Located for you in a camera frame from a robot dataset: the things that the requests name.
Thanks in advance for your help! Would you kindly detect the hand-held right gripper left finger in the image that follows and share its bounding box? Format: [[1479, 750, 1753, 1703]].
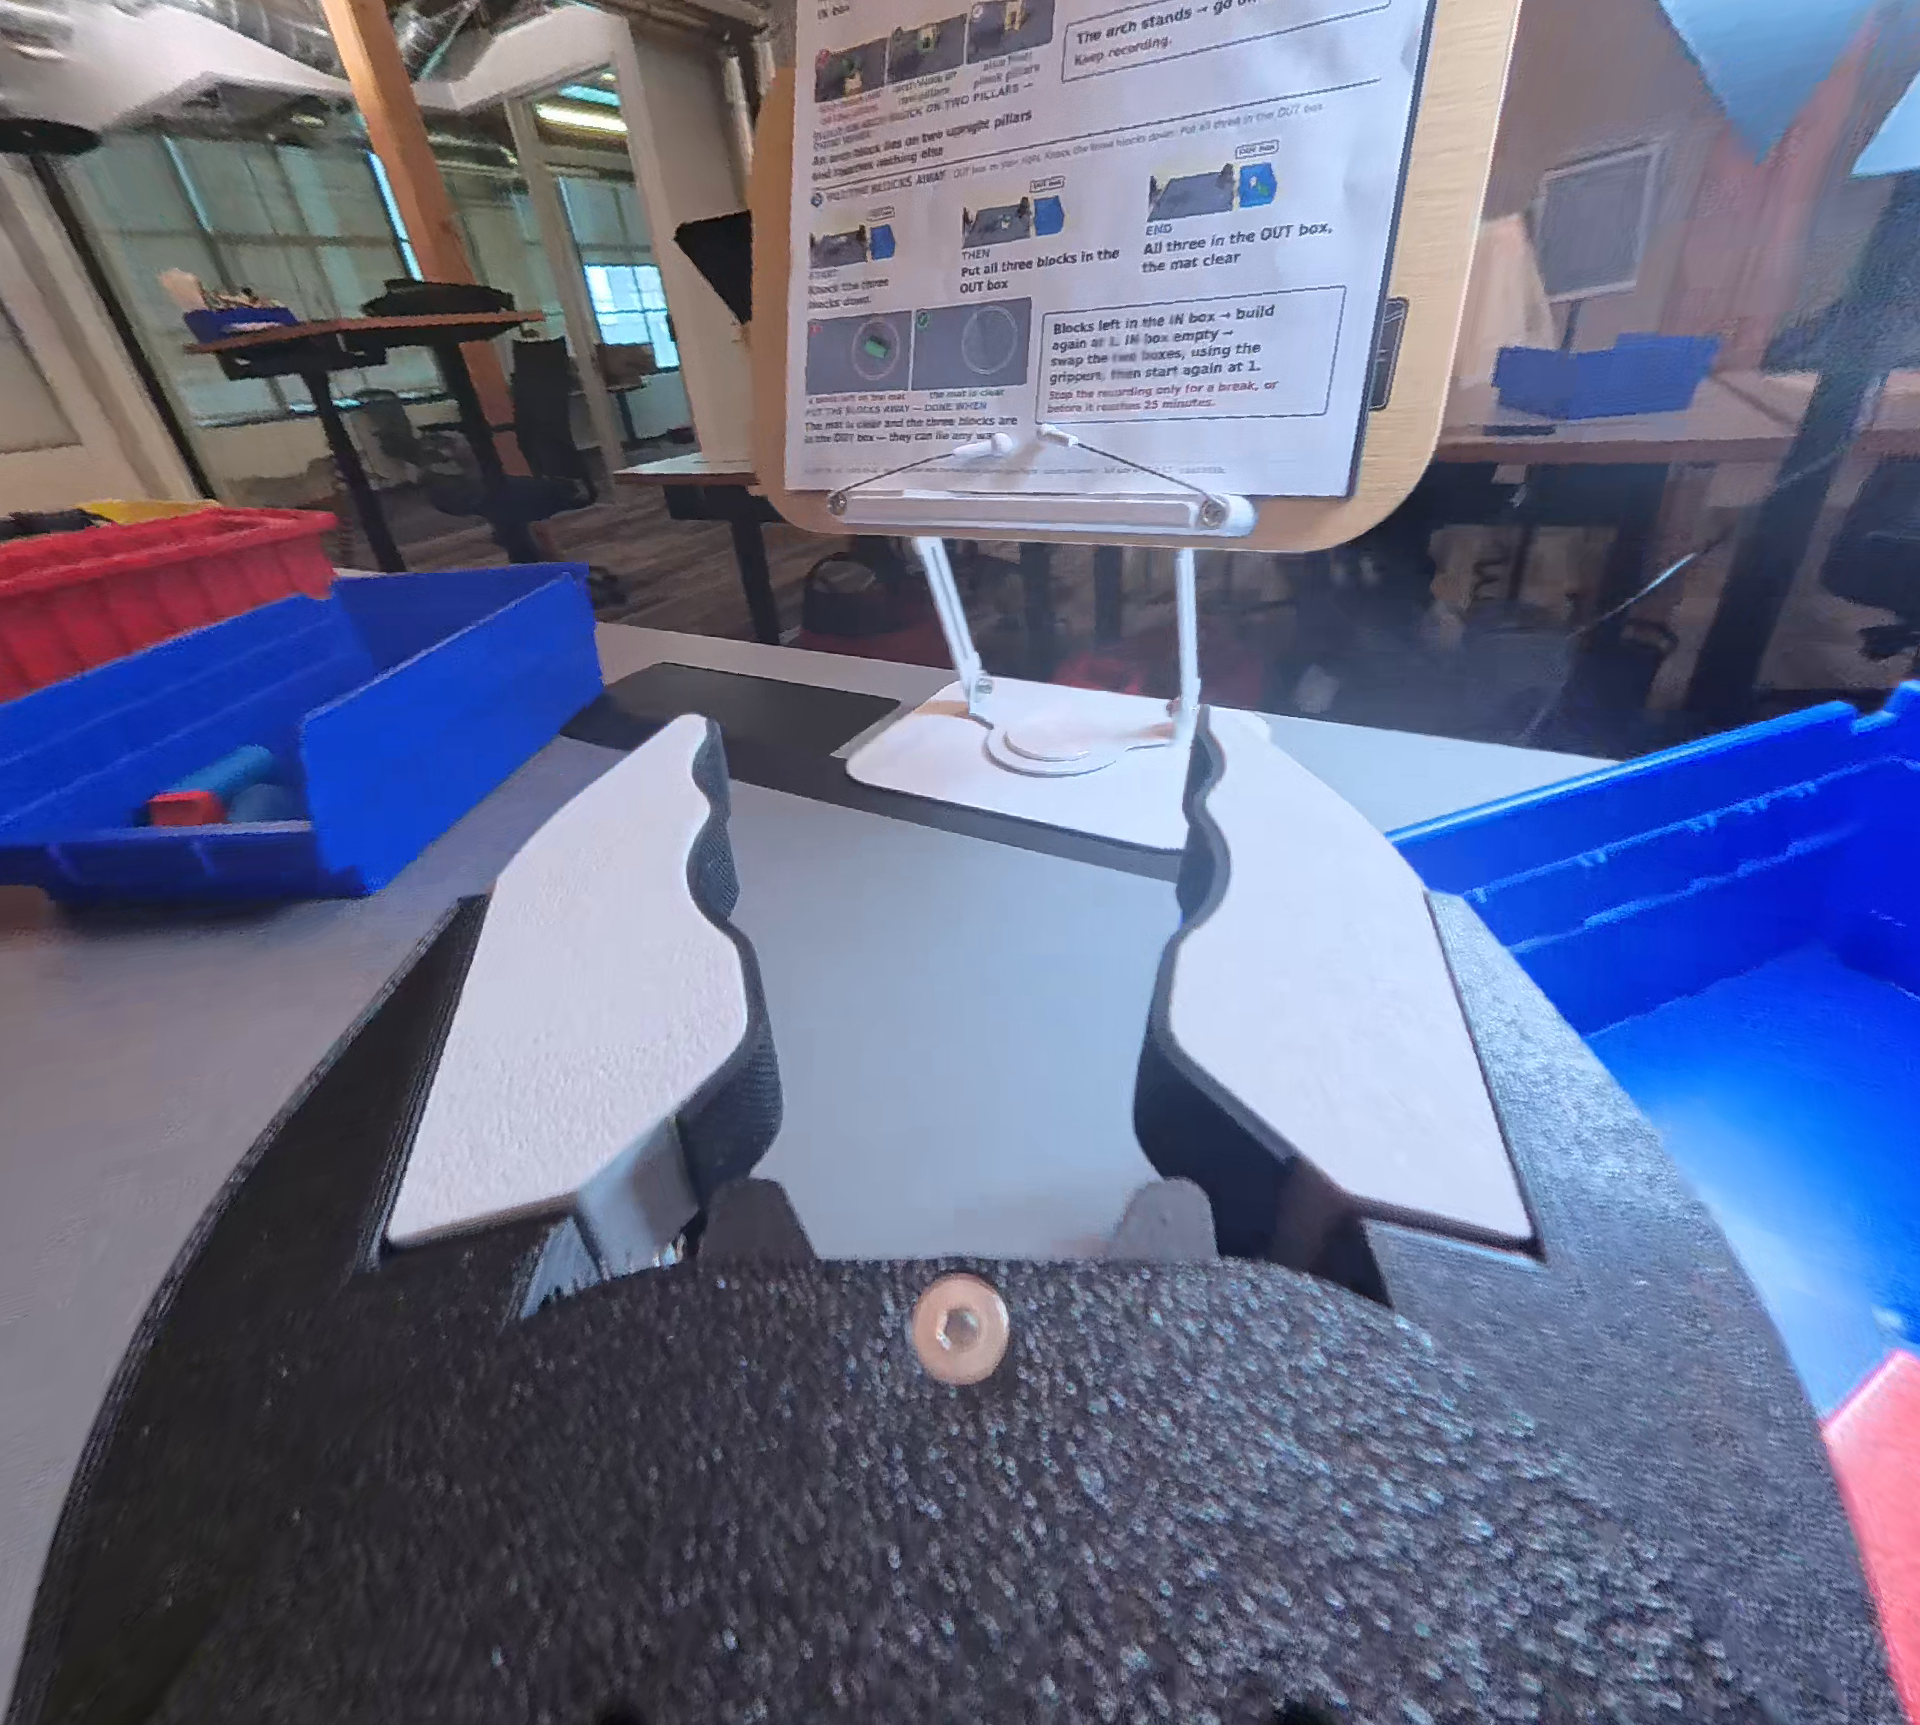
[[390, 714, 792, 1265]]

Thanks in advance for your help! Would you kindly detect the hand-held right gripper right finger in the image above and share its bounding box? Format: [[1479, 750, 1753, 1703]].
[[1134, 706, 1537, 1277]]

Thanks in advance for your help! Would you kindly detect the blue plastic bin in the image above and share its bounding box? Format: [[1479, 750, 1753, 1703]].
[[0, 565, 602, 902], [1390, 684, 1920, 1427]]

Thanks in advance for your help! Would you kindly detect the blue wooden cylinder block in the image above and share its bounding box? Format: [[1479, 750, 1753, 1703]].
[[186, 745, 289, 827]]

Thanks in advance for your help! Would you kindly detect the black office chair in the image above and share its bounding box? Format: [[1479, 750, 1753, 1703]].
[[450, 341, 638, 604]]

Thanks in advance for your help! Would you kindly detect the red plastic bin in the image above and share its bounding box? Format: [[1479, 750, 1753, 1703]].
[[0, 510, 338, 701]]

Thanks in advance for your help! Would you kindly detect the wooden office table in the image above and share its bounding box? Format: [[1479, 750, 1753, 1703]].
[[1433, 376, 1920, 706]]

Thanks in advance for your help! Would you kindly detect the small blue bin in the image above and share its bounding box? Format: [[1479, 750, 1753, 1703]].
[[1493, 335, 1724, 422]]

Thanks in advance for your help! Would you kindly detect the black standing desk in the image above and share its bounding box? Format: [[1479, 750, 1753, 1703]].
[[186, 286, 548, 574]]

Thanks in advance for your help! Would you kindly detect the black monitor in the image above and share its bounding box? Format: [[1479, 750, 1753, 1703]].
[[675, 211, 758, 323]]

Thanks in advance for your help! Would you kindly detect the framed marker tag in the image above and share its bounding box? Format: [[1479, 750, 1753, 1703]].
[[1530, 137, 1670, 304]]

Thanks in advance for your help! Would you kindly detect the instruction sheet on stand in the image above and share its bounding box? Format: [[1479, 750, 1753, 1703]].
[[750, 0, 1532, 557]]

